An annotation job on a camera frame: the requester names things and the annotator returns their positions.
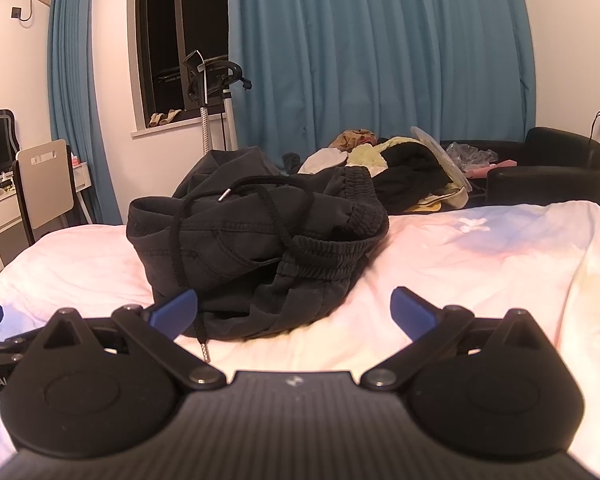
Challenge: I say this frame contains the black drawstring pants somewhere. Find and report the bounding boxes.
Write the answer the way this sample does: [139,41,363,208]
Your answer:
[126,148,389,346]

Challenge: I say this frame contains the pile of clothes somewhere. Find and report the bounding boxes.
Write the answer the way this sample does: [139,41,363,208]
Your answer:
[283,127,472,214]

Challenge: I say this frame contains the pastel bed sheet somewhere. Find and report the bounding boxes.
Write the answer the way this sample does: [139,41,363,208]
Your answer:
[0,202,600,475]

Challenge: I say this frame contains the beige chair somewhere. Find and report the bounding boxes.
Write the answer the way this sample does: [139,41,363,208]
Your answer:
[12,139,93,245]

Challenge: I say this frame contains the clear plastic bag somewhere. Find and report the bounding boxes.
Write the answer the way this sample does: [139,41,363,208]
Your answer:
[445,142,498,170]

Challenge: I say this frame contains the black leather armchair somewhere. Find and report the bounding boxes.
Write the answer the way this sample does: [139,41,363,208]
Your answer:
[467,127,600,208]

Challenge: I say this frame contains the teal curtain left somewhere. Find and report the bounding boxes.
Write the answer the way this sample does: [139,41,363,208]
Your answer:
[47,0,122,224]

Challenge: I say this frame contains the teal curtain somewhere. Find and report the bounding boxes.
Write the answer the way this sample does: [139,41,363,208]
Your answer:
[47,0,122,224]
[228,0,536,160]

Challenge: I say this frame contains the teal curtain right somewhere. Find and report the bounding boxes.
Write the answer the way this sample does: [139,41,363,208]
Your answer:
[228,0,536,160]

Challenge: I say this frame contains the dark window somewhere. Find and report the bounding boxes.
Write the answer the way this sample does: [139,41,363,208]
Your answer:
[133,0,228,127]

